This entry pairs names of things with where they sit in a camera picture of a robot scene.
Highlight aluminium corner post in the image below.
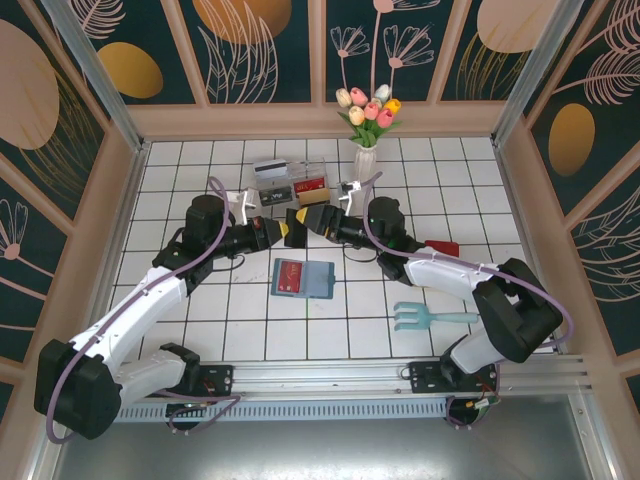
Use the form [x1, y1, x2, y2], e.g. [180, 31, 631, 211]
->
[42, 0, 146, 151]
[492, 0, 586, 146]

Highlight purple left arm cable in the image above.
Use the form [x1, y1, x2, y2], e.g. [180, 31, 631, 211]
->
[45, 175, 242, 445]

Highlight teal leather card holder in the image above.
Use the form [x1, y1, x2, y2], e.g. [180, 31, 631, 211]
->
[269, 257, 336, 300]

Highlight white ribbed vase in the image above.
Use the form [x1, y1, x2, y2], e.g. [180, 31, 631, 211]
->
[353, 144, 377, 192]

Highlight bright red credit card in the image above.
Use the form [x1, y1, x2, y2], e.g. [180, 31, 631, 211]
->
[273, 259, 305, 294]

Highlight artificial tulip bouquet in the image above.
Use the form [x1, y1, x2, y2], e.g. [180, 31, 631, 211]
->
[334, 83, 404, 150]

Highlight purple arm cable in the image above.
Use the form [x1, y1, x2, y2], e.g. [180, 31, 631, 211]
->
[362, 171, 574, 349]
[45, 175, 242, 445]

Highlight light blue garden fork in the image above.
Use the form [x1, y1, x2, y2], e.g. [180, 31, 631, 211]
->
[393, 301, 480, 334]

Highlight silver magnetic stripe card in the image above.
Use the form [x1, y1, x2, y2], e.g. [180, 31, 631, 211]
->
[252, 159, 287, 181]

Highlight gold card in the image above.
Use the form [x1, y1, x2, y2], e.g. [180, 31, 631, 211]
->
[298, 189, 331, 208]

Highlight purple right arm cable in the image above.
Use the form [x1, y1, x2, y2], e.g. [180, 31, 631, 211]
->
[362, 171, 574, 349]

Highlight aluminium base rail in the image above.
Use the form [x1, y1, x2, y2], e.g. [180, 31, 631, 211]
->
[47, 354, 594, 401]

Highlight grey slotted cable duct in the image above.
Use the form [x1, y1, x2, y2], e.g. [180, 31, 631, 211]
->
[67, 399, 449, 422]

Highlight clear acrylic organizer box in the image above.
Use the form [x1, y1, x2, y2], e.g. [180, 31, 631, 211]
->
[252, 158, 332, 216]

